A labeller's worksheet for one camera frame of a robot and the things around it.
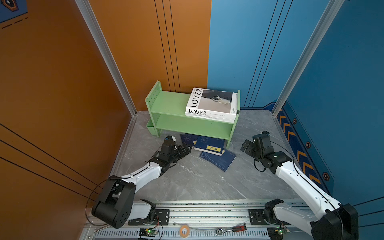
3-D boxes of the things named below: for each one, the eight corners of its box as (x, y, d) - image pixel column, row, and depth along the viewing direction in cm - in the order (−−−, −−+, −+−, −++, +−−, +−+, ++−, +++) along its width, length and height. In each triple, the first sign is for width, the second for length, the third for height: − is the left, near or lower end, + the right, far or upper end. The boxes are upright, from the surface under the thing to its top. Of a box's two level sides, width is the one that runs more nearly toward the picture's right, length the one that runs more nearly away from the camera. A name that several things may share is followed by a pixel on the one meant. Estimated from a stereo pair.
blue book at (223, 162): (199, 156, 97) (199, 154, 95) (209, 142, 104) (209, 140, 102) (226, 173, 90) (227, 171, 88) (235, 157, 97) (236, 155, 95)
